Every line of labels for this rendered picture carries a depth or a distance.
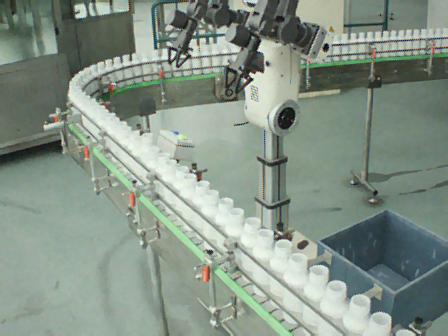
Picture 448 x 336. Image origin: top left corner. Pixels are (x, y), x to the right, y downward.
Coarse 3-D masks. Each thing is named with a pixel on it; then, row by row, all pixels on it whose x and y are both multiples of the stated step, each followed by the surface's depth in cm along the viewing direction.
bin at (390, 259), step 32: (352, 224) 157; (384, 224) 166; (416, 224) 155; (320, 256) 146; (352, 256) 163; (384, 256) 171; (416, 256) 158; (352, 288) 141; (384, 288) 129; (416, 288) 132
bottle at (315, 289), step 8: (312, 272) 103; (320, 272) 105; (328, 272) 103; (312, 280) 102; (320, 280) 101; (304, 288) 105; (312, 288) 103; (320, 288) 102; (304, 296) 105; (312, 296) 102; (320, 296) 102; (304, 304) 105; (304, 312) 106; (312, 312) 104; (304, 320) 107; (312, 320) 105; (312, 328) 106
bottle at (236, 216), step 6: (234, 210) 127; (240, 210) 127; (234, 216) 124; (240, 216) 124; (234, 222) 125; (240, 222) 125; (228, 228) 126; (234, 228) 125; (240, 228) 125; (228, 234) 126; (234, 234) 125; (240, 234) 125; (240, 252) 127; (240, 258) 128; (240, 264) 128
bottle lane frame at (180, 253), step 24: (96, 168) 211; (120, 192) 189; (144, 216) 172; (168, 240) 157; (168, 264) 164; (192, 264) 146; (192, 288) 151; (216, 288) 135; (240, 288) 125; (240, 312) 126; (264, 312) 116
